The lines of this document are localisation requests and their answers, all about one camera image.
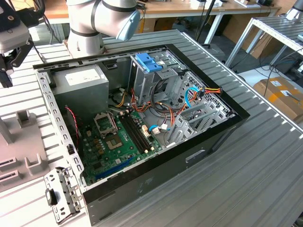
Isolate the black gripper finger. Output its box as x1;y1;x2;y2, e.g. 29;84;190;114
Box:
0;42;34;88

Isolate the multicoloured power wire black plug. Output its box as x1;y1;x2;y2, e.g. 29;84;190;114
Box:
177;86;223;116

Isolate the silver metal disk bay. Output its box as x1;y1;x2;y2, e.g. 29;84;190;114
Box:
165;104;236;148

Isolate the grey power supply unit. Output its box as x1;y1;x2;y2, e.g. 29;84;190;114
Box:
51;63;110;123

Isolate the grey parts rack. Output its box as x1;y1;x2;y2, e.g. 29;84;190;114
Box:
0;109;51;193

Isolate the metal socket cover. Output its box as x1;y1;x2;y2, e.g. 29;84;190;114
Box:
93;112;118;139

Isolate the blue plastic drive latch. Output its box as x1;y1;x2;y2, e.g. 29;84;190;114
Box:
135;53;163;73

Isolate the grey metal drive cage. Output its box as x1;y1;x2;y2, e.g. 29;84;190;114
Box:
129;51;188;107

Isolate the CPU socket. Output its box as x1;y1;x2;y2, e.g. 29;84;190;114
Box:
105;134;124;151

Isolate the black RAM slot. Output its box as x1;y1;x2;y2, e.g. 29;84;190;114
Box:
129;112;152;150
119;115;144;154
122;114;147;153
125;113;150;152

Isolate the green motherboard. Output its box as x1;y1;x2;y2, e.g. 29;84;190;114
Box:
81;110;164;186

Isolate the black plastic latch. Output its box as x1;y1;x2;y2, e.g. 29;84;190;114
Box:
45;188;59;206

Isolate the blue expansion slot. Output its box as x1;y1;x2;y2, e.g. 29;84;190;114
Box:
94;157;134;180

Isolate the black open PC case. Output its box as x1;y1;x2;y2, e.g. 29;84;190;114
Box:
32;44;251;227

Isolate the white box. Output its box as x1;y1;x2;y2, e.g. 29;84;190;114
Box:
190;0;222;7

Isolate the black tripod pole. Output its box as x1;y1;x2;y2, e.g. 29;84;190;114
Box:
196;0;216;46

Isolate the large brown cardboard box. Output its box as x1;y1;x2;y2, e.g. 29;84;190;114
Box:
222;13;281;60

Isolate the labelled cardboard box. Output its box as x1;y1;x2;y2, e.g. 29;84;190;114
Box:
252;76;303;122

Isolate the black floor device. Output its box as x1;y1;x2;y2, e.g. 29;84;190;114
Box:
281;58;303;76

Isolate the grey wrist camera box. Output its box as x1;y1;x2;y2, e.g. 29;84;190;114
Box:
0;23;30;54

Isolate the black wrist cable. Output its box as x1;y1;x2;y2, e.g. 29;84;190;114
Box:
28;0;56;63

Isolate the black camera bracket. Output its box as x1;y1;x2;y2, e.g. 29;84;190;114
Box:
0;0;21;33

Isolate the wooden desk white frame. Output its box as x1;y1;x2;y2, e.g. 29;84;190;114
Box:
139;0;282;45
44;0;70;19

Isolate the red black twisted wire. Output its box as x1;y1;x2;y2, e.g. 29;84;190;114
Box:
65;105;82;152

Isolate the silver slot bracket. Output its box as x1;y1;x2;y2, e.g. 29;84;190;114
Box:
44;166;87;225

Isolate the orange black wire bundle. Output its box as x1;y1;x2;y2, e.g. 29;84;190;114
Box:
107;86;182;127

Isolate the white plug blue wire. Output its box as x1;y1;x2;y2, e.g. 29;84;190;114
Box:
148;123;171;136

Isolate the blue data wire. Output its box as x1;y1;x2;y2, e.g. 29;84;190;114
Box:
184;85;202;108

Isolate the white frame slat table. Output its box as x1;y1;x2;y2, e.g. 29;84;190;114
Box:
224;15;303;69

